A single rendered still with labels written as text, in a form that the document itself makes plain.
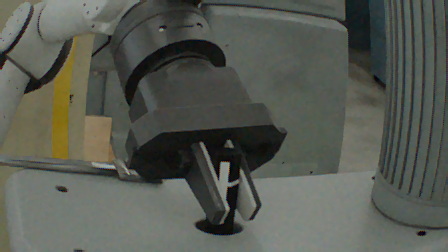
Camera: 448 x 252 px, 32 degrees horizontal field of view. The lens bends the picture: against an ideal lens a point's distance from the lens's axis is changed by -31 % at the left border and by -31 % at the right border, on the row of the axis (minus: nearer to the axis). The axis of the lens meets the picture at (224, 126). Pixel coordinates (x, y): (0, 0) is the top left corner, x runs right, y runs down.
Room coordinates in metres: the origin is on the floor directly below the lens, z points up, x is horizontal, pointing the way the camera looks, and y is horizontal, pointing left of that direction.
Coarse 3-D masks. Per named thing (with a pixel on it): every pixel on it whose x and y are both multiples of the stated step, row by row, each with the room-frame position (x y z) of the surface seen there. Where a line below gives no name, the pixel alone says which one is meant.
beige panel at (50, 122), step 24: (0, 0) 2.33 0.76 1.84; (24, 0) 2.36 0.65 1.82; (0, 24) 2.34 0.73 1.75; (72, 72) 2.42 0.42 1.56; (24, 96) 2.37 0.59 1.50; (48, 96) 2.40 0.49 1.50; (72, 96) 2.42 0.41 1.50; (24, 120) 2.38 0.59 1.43; (48, 120) 2.40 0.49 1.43; (72, 120) 2.43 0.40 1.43; (24, 144) 2.38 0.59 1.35; (48, 144) 2.40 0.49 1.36; (72, 144) 2.43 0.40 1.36; (0, 168) 2.34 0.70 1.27; (0, 192) 2.34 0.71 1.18; (0, 216) 2.34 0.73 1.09; (0, 240) 2.33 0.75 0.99
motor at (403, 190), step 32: (384, 0) 0.83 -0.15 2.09; (416, 0) 0.76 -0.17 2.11; (416, 32) 0.76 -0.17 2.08; (416, 64) 0.76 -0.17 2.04; (416, 96) 0.76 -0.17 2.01; (384, 128) 0.83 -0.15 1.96; (416, 128) 0.75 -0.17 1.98; (384, 160) 0.81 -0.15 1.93; (416, 160) 0.75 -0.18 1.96; (384, 192) 0.78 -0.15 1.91; (416, 192) 0.74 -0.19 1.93; (416, 224) 0.73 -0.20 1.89
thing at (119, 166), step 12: (0, 156) 0.80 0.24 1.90; (12, 156) 0.81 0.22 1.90; (24, 156) 0.82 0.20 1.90; (36, 168) 0.81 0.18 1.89; (48, 168) 0.81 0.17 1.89; (60, 168) 0.82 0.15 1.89; (72, 168) 0.82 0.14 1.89; (84, 168) 0.83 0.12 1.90; (96, 168) 0.83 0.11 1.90; (108, 168) 0.84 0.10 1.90; (120, 168) 0.84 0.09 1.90; (132, 180) 0.83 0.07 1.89; (144, 180) 0.83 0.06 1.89; (156, 180) 0.84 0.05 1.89
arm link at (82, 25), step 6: (78, 0) 0.98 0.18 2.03; (78, 6) 0.97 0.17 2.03; (198, 6) 0.93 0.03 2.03; (78, 12) 0.97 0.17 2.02; (78, 18) 0.97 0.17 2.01; (78, 24) 0.97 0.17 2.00; (84, 24) 0.97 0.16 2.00; (90, 24) 0.97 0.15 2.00; (96, 24) 0.98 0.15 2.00; (78, 30) 0.98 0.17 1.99; (84, 30) 0.98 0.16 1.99; (90, 30) 0.97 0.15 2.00; (96, 30) 0.98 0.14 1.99
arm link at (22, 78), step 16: (16, 16) 1.07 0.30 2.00; (16, 32) 1.04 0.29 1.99; (0, 48) 1.06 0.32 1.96; (0, 64) 1.06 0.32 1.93; (16, 64) 1.10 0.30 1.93; (64, 64) 1.10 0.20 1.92; (0, 80) 1.06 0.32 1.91; (16, 80) 1.07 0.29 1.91; (32, 80) 1.10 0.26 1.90; (0, 96) 1.06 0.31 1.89; (16, 96) 1.08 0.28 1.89; (0, 112) 1.06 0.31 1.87; (0, 128) 1.06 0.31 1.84; (0, 144) 1.07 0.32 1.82
